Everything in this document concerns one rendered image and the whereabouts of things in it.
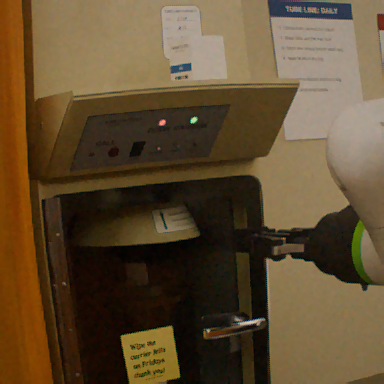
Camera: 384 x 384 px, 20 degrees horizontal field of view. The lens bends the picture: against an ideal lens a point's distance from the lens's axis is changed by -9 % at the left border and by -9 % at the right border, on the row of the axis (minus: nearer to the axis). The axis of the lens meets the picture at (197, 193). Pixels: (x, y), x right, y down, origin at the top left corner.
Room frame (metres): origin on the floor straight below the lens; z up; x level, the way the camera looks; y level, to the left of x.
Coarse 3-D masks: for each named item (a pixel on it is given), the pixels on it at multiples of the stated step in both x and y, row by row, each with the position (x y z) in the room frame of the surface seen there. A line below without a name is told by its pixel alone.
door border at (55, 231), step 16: (48, 224) 1.35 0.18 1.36; (48, 240) 1.35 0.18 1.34; (64, 256) 1.36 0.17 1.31; (64, 272) 1.36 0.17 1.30; (64, 288) 1.36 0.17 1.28; (64, 304) 1.36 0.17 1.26; (64, 320) 1.35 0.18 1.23; (64, 336) 1.35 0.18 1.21; (64, 352) 1.35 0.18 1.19; (80, 368) 1.36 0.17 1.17
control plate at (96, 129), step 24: (96, 120) 1.31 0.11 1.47; (120, 120) 1.33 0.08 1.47; (144, 120) 1.35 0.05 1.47; (168, 120) 1.36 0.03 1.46; (216, 120) 1.40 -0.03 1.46; (96, 144) 1.34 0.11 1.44; (120, 144) 1.36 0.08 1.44; (168, 144) 1.40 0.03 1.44; (72, 168) 1.35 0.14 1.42; (96, 168) 1.37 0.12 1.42
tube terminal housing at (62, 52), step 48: (48, 0) 1.37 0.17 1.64; (96, 0) 1.41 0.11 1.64; (144, 0) 1.45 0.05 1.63; (192, 0) 1.48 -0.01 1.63; (240, 0) 1.52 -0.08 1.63; (48, 48) 1.37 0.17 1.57; (96, 48) 1.41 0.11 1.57; (144, 48) 1.44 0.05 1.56; (240, 48) 1.52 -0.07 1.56; (48, 192) 1.37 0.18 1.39; (48, 288) 1.36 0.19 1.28; (48, 336) 1.38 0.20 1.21
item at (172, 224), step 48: (96, 192) 1.39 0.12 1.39; (144, 192) 1.42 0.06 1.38; (192, 192) 1.46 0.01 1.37; (240, 192) 1.49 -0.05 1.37; (96, 240) 1.39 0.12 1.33; (144, 240) 1.42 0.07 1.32; (192, 240) 1.45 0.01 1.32; (96, 288) 1.38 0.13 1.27; (144, 288) 1.42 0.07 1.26; (192, 288) 1.45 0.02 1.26; (240, 288) 1.49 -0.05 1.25; (96, 336) 1.38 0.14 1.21; (192, 336) 1.45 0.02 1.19; (240, 336) 1.49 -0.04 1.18
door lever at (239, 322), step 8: (240, 312) 1.48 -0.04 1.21; (240, 320) 1.48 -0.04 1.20; (248, 320) 1.44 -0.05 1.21; (256, 320) 1.44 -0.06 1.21; (264, 320) 1.44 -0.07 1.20; (208, 328) 1.41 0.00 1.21; (216, 328) 1.41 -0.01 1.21; (224, 328) 1.41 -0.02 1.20; (232, 328) 1.42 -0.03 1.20; (240, 328) 1.43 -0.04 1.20; (248, 328) 1.43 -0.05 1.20; (256, 328) 1.44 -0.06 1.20; (208, 336) 1.40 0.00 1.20; (216, 336) 1.41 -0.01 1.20; (224, 336) 1.42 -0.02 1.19
